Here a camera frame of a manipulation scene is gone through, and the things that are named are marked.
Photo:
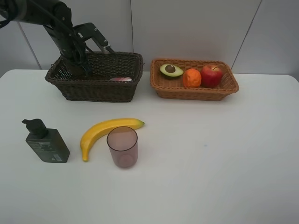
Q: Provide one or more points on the brown translucent plastic cup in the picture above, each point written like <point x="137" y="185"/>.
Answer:
<point x="76" y="71"/>

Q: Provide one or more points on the red apple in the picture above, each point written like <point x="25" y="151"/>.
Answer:
<point x="211" y="76"/>

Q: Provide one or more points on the pink detergent bottle white cap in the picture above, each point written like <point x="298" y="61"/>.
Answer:
<point x="121" y="79"/>

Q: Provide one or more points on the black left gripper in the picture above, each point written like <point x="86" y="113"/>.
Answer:
<point x="70" y="49"/>

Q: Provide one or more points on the light orange wicker basket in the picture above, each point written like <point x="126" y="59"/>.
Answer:
<point x="174" y="89"/>

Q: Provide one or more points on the yellow banana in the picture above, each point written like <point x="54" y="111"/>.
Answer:
<point x="103" y="128"/>

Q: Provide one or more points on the dark brown wicker basket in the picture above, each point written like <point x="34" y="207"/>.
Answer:
<point x="95" y="86"/>

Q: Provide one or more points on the dark green pump bottle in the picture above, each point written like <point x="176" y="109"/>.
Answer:
<point x="47" y="143"/>

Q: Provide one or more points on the orange tangerine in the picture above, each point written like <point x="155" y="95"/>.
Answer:
<point x="191" y="78"/>

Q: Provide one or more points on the purple translucent plastic cup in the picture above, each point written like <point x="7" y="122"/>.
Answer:
<point x="123" y="145"/>

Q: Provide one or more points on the halved avocado with pit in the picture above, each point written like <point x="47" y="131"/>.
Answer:
<point x="170" y="71"/>

